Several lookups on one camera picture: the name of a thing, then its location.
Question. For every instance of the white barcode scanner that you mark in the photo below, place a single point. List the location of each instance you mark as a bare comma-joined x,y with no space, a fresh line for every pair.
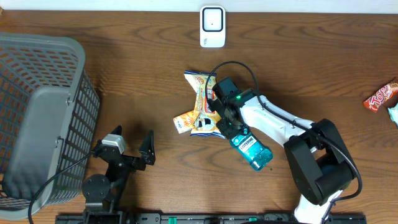
212,26

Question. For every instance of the grey plastic shopping basket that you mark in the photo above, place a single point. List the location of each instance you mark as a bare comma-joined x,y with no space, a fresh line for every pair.
49,110

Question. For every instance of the yellow snack bag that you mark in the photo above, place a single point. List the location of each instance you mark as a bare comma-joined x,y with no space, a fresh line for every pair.
204,124

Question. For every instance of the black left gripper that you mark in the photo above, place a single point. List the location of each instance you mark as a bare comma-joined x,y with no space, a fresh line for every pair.
147,150

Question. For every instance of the red chocolate bar wrapper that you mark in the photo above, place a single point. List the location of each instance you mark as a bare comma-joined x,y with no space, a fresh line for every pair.
383,94

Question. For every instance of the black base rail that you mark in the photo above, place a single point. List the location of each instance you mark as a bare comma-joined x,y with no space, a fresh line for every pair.
155,218

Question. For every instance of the blue mouthwash bottle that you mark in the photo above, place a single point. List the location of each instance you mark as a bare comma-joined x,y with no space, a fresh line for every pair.
252,150

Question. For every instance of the light green snack packet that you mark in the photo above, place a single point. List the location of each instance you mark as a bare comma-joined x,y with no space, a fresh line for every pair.
393,113

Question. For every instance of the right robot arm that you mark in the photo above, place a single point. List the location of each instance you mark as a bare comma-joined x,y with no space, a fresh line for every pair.
319,161

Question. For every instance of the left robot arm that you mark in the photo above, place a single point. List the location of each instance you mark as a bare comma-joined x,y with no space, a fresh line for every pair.
103,192

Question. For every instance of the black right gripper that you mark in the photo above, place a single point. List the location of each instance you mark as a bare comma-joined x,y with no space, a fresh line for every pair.
230,134

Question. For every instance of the small orange snack packet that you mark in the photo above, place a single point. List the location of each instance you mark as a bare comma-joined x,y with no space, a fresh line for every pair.
185,122

